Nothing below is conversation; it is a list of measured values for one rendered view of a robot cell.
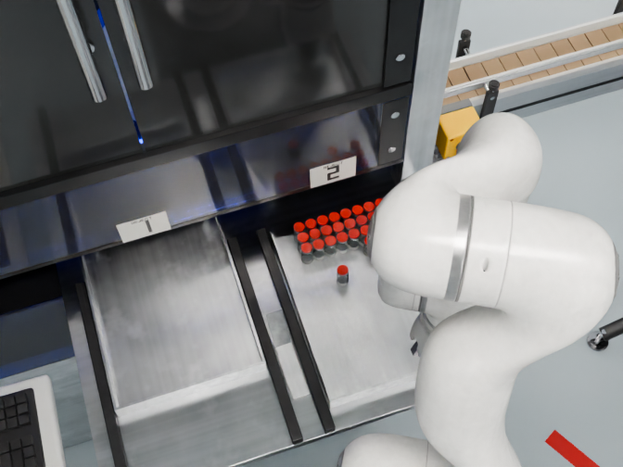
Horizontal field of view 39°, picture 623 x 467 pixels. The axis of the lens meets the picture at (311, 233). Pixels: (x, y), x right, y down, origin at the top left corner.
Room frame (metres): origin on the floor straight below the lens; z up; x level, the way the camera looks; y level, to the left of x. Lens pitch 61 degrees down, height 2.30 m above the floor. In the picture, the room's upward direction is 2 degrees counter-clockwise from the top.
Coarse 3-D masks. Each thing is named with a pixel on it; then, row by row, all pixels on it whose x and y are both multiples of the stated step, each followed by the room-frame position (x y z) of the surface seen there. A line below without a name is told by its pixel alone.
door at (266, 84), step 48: (96, 0) 0.77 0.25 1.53; (144, 0) 0.78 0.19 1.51; (192, 0) 0.80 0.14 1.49; (240, 0) 0.82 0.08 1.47; (288, 0) 0.83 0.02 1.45; (336, 0) 0.85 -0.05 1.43; (384, 0) 0.87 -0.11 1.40; (192, 48) 0.79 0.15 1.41; (240, 48) 0.81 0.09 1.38; (288, 48) 0.83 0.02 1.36; (336, 48) 0.85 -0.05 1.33; (384, 48) 0.87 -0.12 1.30; (144, 96) 0.77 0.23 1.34; (192, 96) 0.79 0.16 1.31; (240, 96) 0.81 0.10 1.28; (288, 96) 0.83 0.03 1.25; (336, 96) 0.85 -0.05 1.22; (144, 144) 0.77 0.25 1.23
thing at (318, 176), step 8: (344, 160) 0.84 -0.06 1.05; (352, 160) 0.85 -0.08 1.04; (320, 168) 0.83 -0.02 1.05; (344, 168) 0.84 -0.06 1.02; (352, 168) 0.85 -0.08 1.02; (312, 176) 0.83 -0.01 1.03; (320, 176) 0.83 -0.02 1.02; (344, 176) 0.85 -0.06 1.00; (312, 184) 0.83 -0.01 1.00; (320, 184) 0.83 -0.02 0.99
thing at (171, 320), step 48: (144, 240) 0.80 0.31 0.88; (192, 240) 0.79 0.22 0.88; (96, 288) 0.70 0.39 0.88; (144, 288) 0.70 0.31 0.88; (192, 288) 0.69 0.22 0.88; (240, 288) 0.67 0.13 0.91; (144, 336) 0.60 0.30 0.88; (192, 336) 0.60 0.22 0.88; (240, 336) 0.59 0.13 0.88; (144, 384) 0.51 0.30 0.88; (192, 384) 0.50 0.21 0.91
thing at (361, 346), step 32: (288, 256) 0.75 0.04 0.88; (352, 256) 0.74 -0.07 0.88; (288, 288) 0.68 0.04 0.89; (320, 288) 0.68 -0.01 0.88; (352, 288) 0.68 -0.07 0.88; (320, 320) 0.62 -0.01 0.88; (352, 320) 0.62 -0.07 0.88; (384, 320) 0.61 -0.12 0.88; (320, 352) 0.56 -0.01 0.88; (352, 352) 0.56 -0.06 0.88; (384, 352) 0.55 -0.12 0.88; (352, 384) 0.50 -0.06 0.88; (384, 384) 0.49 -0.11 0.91
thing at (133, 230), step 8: (152, 216) 0.75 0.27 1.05; (160, 216) 0.75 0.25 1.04; (120, 224) 0.73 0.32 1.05; (128, 224) 0.74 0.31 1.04; (136, 224) 0.74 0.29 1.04; (144, 224) 0.74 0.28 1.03; (152, 224) 0.75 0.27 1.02; (160, 224) 0.75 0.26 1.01; (168, 224) 0.75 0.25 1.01; (120, 232) 0.73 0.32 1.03; (128, 232) 0.74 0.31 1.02; (136, 232) 0.74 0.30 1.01; (144, 232) 0.74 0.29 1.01; (152, 232) 0.75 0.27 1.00; (128, 240) 0.73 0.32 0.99
